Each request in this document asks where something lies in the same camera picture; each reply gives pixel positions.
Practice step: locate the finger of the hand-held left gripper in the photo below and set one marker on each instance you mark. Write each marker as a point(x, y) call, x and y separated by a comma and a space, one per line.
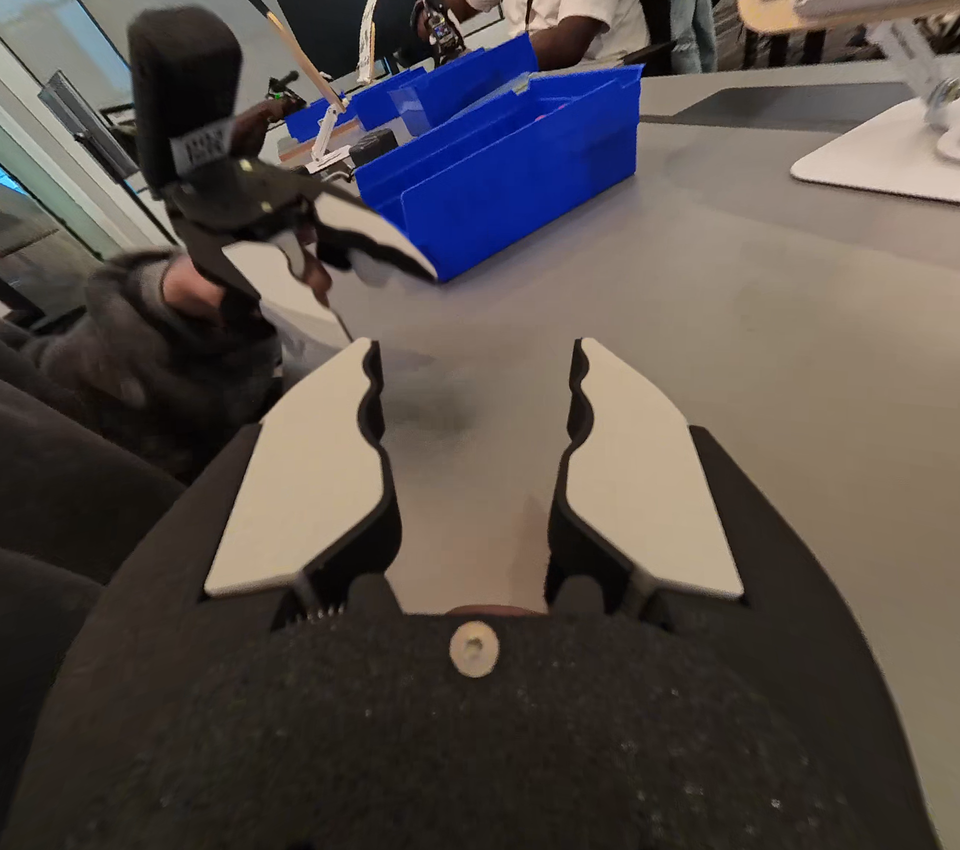
point(382, 235)
point(262, 265)

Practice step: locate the white document stand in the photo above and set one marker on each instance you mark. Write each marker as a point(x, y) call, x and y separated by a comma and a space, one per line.
point(885, 160)

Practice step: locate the wooden board document stand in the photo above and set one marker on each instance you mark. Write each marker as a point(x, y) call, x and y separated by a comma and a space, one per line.
point(307, 67)

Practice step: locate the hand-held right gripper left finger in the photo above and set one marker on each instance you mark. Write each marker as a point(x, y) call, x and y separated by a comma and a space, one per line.
point(307, 490)

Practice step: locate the person's left hand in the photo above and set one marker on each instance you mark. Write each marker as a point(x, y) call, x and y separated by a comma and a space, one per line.
point(187, 284)

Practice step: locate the blue plastic bin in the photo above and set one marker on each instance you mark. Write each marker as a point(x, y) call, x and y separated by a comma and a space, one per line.
point(525, 190)
point(375, 100)
point(480, 74)
point(307, 119)

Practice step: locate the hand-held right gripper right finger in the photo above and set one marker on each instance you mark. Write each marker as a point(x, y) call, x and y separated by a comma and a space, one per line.
point(645, 490)

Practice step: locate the person's left forearm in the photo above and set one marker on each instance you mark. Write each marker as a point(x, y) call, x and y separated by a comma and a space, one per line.
point(135, 370)

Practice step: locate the black box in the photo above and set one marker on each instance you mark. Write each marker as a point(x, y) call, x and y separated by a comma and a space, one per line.
point(373, 149)

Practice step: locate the person's own dark clothing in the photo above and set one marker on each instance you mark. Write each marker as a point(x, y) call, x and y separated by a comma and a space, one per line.
point(60, 490)

